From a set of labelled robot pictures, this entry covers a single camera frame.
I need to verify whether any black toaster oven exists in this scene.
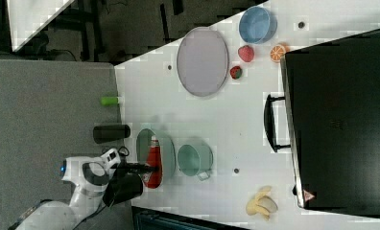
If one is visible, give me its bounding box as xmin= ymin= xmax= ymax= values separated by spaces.
xmin=279 ymin=29 xmax=380 ymax=219

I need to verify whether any black cylinder post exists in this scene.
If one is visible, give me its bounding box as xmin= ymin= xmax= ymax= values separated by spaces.
xmin=93 ymin=125 xmax=131 ymax=144

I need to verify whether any yellow plush banana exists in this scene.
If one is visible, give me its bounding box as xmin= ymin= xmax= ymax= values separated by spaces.
xmin=246 ymin=186 xmax=278 ymax=221

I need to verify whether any grey-green oval strainer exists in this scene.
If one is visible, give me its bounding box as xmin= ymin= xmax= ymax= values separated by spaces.
xmin=135 ymin=127 xmax=176 ymax=188

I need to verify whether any small red green strawberry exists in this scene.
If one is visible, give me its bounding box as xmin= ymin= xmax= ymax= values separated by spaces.
xmin=230 ymin=66 xmax=243 ymax=80

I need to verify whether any red plush ketchup bottle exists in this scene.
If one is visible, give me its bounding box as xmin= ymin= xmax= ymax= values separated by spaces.
xmin=143 ymin=135 xmax=163 ymax=189

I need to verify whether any red plush strawberry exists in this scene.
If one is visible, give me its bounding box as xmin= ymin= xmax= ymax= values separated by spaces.
xmin=238 ymin=45 xmax=255 ymax=62

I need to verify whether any orange slice toy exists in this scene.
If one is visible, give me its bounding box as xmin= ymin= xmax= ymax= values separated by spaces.
xmin=270 ymin=44 xmax=288 ymax=62

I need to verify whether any lilac oval plate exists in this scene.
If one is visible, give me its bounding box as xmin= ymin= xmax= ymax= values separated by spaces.
xmin=177 ymin=27 xmax=228 ymax=97

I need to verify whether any green mug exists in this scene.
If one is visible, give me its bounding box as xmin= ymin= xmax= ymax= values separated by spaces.
xmin=178 ymin=144 xmax=213 ymax=181

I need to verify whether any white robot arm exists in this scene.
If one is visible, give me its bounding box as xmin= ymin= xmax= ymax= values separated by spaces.
xmin=8 ymin=149 xmax=154 ymax=230

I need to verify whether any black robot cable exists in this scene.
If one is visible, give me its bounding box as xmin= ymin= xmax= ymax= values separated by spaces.
xmin=72 ymin=204 xmax=109 ymax=226

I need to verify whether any grey partition board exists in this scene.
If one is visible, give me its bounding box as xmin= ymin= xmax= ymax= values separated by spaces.
xmin=0 ymin=60 xmax=120 ymax=230

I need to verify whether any green marker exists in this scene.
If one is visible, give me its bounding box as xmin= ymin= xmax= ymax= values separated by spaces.
xmin=101 ymin=97 xmax=119 ymax=106

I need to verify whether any blue bowl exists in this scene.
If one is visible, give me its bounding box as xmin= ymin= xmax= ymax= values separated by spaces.
xmin=238 ymin=6 xmax=277 ymax=44

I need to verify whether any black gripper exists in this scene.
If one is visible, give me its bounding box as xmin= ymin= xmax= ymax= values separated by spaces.
xmin=114 ymin=162 xmax=151 ymax=179

